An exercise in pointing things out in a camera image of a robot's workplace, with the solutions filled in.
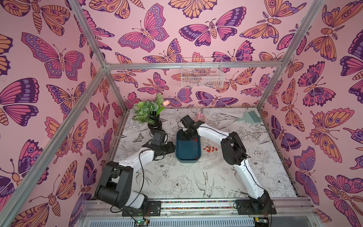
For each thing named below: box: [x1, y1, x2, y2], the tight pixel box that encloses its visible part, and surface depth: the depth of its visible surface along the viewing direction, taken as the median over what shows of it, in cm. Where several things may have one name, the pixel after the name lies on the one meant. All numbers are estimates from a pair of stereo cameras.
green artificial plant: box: [132, 93, 166, 125], surface depth 87 cm
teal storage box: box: [175, 129, 202, 164], surface depth 95 cm
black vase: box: [147, 110, 163, 135], surface depth 99 cm
